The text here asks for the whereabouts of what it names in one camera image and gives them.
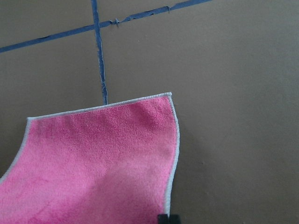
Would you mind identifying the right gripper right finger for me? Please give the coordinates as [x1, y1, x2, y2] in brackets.
[169, 214, 180, 224]

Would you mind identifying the pink and grey towel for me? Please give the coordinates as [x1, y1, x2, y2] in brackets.
[0, 92, 180, 224]

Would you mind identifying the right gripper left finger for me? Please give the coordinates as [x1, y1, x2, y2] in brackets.
[157, 214, 169, 224]

